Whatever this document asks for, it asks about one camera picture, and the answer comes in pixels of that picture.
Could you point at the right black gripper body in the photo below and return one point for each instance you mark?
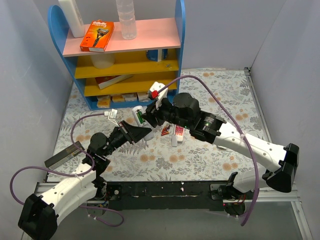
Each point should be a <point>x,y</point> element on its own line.
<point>152,115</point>

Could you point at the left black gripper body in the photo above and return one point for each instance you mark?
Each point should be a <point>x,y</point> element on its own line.
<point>126,132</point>

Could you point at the white remote with screen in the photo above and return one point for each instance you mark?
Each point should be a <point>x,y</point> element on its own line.
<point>134,111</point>

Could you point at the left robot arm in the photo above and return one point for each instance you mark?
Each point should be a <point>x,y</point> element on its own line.
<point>42,214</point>

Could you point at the cluster of batteries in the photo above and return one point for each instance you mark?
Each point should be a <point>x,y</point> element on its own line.
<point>166,130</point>

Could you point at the red white remote control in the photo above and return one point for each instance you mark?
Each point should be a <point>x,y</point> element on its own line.
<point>179,133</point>

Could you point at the yellow sponge pack left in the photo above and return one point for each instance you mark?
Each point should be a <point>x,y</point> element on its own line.
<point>103,102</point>

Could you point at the floral table mat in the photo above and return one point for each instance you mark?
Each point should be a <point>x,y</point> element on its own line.
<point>223,93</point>

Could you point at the black flat bar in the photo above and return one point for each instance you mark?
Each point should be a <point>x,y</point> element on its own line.
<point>63,156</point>

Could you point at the blue shelf unit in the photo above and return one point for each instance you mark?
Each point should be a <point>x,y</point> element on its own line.
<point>130,55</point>

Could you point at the blue white carton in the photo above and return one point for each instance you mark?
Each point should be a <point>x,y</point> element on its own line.
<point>157,55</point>

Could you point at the white cup on shelf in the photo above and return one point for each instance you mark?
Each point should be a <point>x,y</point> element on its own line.
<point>103,61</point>

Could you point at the orange razor box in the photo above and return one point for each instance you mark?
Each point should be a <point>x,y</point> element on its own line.
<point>97,36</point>

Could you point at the clear plastic water bottle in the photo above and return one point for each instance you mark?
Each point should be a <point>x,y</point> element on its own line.
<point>126,15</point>

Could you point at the white bottle on shelf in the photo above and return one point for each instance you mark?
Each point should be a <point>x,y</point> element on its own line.
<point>73,17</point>

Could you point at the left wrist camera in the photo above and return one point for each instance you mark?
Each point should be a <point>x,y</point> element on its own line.
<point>111,116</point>

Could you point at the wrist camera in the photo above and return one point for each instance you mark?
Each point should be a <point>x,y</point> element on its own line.
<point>158,91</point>
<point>111,116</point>

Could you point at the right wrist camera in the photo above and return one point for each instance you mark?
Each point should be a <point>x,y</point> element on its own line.
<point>158,91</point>

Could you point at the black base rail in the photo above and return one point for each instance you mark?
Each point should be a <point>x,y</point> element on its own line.
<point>169,195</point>

